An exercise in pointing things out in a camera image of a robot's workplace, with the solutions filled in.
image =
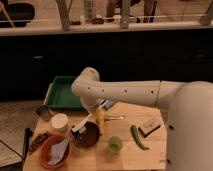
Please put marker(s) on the crumpled white paper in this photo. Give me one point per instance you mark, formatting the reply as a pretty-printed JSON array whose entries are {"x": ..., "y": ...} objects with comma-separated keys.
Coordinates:
[{"x": 57, "y": 152}]

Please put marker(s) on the orange bowl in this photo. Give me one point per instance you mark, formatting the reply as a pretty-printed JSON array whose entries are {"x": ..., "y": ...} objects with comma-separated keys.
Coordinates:
[{"x": 45, "y": 152}]

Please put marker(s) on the dark purple bowl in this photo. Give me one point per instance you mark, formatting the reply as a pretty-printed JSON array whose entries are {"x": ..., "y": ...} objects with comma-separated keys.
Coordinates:
[{"x": 88, "y": 137}]

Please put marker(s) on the dark red grape bunch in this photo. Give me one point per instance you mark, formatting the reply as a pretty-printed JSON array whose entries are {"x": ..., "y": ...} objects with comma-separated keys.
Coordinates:
[{"x": 38, "y": 141}]

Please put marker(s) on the yellow corn cob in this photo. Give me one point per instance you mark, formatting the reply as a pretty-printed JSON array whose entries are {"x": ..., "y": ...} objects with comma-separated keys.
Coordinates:
[{"x": 100, "y": 120}]

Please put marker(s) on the black handle tool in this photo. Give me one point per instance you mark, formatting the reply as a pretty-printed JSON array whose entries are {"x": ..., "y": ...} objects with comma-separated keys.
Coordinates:
[{"x": 27, "y": 135}]

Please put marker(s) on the metal spoon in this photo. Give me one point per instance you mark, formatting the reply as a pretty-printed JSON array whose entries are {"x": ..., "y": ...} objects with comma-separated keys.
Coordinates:
[{"x": 114, "y": 118}]

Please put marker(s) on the green plastic tray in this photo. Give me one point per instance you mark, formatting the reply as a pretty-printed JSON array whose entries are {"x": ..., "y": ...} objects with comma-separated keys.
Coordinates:
[{"x": 60, "y": 96}]

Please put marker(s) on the wooden block with dark base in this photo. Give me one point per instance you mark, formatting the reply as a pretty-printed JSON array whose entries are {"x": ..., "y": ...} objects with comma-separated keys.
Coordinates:
[{"x": 149, "y": 126}]

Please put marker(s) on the green chili pepper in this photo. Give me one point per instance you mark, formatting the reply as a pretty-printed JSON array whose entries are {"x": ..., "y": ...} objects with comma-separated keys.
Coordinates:
[{"x": 136, "y": 138}]

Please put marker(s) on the green plastic cup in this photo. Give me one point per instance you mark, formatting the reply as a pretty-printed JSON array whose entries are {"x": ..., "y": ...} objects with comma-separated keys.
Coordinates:
[{"x": 114, "y": 144}]

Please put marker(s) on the white lidded jar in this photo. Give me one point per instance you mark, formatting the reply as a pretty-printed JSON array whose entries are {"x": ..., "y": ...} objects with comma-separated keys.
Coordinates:
[{"x": 59, "y": 122}]

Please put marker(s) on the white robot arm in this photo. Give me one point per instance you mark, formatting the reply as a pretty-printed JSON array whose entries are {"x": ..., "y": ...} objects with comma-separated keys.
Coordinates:
[{"x": 189, "y": 107}]

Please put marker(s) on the white dish brush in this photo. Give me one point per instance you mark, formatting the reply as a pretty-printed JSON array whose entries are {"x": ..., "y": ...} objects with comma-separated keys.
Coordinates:
[{"x": 105, "y": 105}]

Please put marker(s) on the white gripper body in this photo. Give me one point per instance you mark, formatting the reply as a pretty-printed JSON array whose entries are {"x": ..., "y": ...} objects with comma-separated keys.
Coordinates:
[{"x": 90, "y": 105}]

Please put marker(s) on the small metal cup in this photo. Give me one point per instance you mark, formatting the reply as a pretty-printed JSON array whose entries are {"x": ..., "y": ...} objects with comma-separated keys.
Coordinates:
[{"x": 43, "y": 112}]

